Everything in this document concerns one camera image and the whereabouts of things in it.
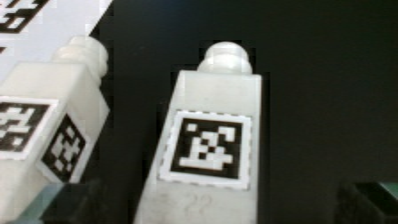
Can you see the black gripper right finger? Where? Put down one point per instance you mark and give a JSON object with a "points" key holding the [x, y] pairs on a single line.
{"points": [[367, 203]]}

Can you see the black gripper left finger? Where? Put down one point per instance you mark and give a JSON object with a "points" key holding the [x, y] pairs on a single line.
{"points": [[77, 208]]}

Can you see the white table leg with tag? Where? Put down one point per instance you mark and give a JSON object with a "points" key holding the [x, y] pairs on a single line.
{"points": [[201, 184]]}

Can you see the white marker board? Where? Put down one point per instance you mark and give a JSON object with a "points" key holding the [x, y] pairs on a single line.
{"points": [[40, 23]]}

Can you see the white table leg by board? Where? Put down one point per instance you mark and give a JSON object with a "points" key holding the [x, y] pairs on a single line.
{"points": [[52, 117]]}

